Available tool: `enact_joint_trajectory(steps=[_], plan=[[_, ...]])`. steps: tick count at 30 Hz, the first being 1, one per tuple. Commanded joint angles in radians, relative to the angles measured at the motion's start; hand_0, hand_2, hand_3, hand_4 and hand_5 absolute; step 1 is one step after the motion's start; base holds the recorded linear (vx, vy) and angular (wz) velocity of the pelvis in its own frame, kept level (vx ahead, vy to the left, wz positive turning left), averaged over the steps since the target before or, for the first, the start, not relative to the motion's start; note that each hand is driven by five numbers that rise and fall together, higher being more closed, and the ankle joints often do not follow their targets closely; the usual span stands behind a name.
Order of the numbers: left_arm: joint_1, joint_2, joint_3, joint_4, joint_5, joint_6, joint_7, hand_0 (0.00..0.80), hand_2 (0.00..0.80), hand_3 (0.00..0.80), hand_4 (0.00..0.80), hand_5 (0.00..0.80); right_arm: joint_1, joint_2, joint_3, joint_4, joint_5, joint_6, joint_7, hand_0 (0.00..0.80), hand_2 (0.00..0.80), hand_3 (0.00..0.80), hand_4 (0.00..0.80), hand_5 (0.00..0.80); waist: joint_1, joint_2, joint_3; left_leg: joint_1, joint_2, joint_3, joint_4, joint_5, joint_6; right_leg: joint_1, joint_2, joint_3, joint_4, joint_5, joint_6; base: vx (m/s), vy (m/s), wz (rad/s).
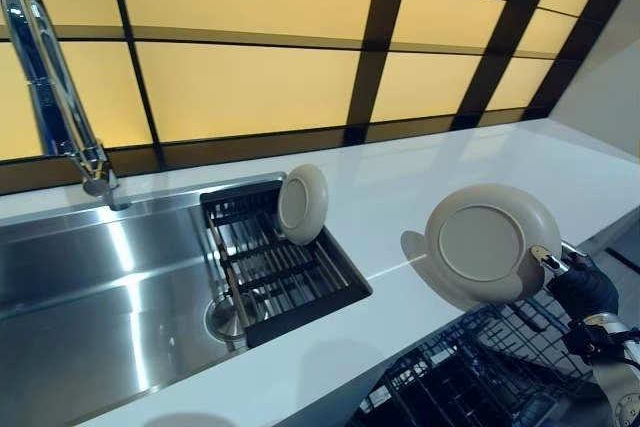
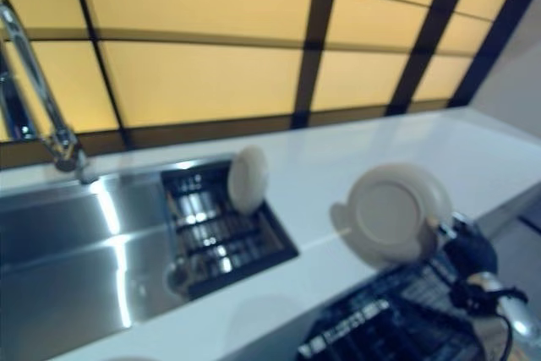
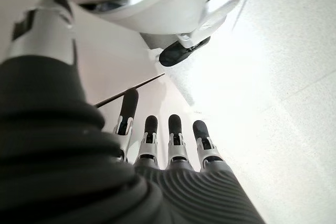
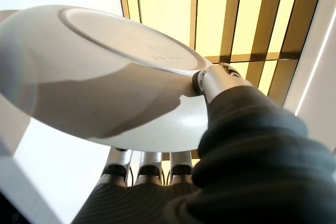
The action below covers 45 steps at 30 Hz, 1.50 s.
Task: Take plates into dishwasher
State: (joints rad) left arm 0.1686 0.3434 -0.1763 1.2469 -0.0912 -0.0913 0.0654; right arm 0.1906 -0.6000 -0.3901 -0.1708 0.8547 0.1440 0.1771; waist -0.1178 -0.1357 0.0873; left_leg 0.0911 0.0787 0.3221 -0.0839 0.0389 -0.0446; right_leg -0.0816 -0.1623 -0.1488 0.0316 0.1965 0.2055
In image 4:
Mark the large beige plate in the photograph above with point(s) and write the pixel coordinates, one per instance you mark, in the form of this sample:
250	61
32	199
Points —
92	77

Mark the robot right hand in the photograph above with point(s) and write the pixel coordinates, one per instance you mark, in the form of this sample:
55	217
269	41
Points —
249	169

